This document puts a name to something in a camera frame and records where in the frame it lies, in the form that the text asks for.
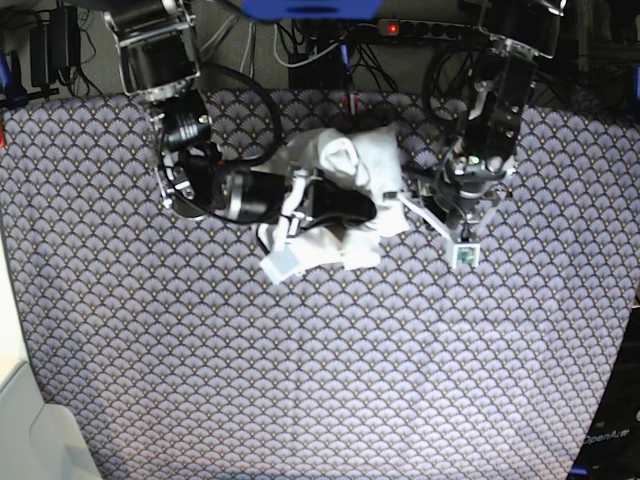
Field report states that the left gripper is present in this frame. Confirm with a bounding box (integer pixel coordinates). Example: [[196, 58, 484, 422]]
[[395, 169, 507, 269]]

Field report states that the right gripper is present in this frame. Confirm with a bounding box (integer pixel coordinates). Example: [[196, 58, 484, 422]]
[[258, 168, 377, 284]]

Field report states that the white T-shirt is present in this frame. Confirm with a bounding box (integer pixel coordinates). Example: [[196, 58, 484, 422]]
[[257, 124, 409, 284]]

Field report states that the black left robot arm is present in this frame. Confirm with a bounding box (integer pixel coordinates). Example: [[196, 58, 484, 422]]
[[401, 1, 566, 268]]

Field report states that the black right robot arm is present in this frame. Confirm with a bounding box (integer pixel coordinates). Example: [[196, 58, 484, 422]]
[[104, 1, 380, 283]]

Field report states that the red black table clamp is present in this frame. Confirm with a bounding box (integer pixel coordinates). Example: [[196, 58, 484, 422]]
[[343, 92, 359, 117]]

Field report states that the black power strip red light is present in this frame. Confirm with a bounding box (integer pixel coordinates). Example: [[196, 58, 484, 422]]
[[377, 19, 476, 40]]

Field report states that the blue box at top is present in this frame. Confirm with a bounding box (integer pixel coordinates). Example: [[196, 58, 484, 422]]
[[241, 0, 382, 20]]

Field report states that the patterned fan-print table cloth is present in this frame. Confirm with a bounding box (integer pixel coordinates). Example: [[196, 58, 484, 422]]
[[1, 96, 639, 479]]

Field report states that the black box with lettering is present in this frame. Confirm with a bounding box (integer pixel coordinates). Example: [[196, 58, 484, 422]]
[[568, 307, 639, 479]]

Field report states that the black adapter on floor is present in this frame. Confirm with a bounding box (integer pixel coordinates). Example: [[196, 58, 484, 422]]
[[29, 5, 81, 89]]

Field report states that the white plastic bin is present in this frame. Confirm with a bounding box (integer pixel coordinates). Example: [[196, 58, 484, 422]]
[[1, 362, 101, 479]]

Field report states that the white cable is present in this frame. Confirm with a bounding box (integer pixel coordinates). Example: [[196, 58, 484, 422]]
[[199, 14, 341, 81]]

